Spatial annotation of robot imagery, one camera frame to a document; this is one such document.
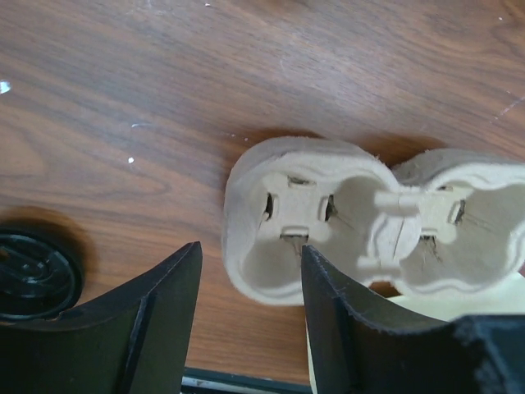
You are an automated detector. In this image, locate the black cup lid on table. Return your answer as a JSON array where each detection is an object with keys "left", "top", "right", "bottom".
[{"left": 1, "top": 225, "right": 85, "bottom": 323}]

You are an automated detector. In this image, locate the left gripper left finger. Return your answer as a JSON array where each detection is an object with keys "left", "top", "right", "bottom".
[{"left": 1, "top": 242, "right": 203, "bottom": 393}]

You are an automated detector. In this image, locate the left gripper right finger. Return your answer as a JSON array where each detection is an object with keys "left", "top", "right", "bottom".
[{"left": 299, "top": 245, "right": 525, "bottom": 394}]

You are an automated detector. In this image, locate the cardboard two-cup carrier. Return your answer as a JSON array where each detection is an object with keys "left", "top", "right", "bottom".
[{"left": 221, "top": 136, "right": 524, "bottom": 305}]

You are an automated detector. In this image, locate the beige paper bag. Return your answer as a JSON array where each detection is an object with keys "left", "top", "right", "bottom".
[{"left": 305, "top": 266, "right": 525, "bottom": 394}]

